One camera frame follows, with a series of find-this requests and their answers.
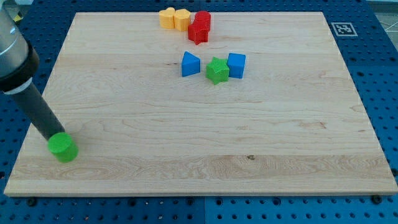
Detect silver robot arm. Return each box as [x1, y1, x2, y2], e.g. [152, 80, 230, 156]
[1, 6, 39, 92]

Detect blue triangle block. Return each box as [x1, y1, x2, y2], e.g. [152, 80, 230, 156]
[181, 51, 201, 77]

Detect wooden board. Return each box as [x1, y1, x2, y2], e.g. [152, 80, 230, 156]
[4, 12, 397, 197]

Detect green star block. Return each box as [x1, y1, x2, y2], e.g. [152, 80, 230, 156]
[206, 57, 229, 85]

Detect blue cube block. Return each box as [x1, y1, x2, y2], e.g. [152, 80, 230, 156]
[227, 53, 246, 79]

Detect red star block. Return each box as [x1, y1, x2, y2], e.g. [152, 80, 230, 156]
[188, 22, 210, 45]

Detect red cylinder block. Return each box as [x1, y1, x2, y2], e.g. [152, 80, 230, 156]
[194, 11, 211, 30]

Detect yellow hexagon block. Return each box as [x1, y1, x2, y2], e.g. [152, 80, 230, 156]
[174, 9, 191, 32]

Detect yellow heart block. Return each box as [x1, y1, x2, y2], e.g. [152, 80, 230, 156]
[159, 7, 175, 29]

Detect green cylinder block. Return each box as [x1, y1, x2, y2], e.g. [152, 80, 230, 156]
[48, 132, 78, 163]

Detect white fiducial marker tag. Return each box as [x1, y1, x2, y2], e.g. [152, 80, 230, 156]
[331, 22, 358, 37]

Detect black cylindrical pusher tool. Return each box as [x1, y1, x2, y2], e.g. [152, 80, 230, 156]
[4, 78, 65, 140]

